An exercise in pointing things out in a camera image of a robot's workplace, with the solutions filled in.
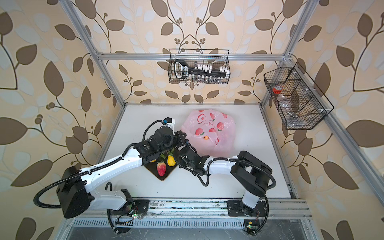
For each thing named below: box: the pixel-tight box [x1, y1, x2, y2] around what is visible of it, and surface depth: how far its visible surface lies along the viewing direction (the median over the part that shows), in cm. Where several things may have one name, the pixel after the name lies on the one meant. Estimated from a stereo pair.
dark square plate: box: [144, 154, 178, 181], surface depth 86 cm
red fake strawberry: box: [156, 162, 167, 177], surface depth 86 cm
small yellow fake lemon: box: [167, 155, 176, 167], surface depth 88 cm
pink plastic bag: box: [181, 109, 236, 157], surface depth 96 cm
